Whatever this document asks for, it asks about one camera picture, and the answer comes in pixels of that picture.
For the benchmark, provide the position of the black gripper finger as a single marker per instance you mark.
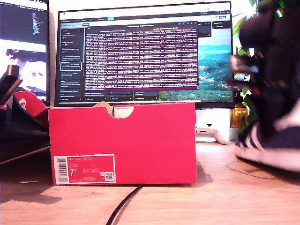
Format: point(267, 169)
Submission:
point(269, 110)
point(18, 122)

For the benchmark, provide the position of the red Nike shoebox lid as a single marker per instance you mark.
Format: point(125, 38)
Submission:
point(35, 105)

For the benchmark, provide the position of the blue suede white-striped shoe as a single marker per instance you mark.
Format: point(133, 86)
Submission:
point(281, 143)

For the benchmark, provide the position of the red Nike shoebox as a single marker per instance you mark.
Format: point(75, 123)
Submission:
point(140, 145)

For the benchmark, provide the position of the green leafy houseplant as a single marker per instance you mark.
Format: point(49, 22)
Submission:
point(248, 112)

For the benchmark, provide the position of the amber pump bottle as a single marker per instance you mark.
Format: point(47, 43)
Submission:
point(237, 114)

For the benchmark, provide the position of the pale green plant pot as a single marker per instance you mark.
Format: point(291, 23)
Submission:
point(233, 134)

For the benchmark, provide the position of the white game controller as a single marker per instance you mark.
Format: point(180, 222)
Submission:
point(220, 137)

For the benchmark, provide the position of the white monitor stand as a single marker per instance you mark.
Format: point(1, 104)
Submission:
point(211, 117)

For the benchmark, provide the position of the brown packing paper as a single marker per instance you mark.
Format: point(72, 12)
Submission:
point(100, 104)

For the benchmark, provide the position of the black monitor with code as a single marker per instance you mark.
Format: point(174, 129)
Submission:
point(23, 23)

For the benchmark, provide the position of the large black computer monitor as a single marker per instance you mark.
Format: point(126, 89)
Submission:
point(140, 58)

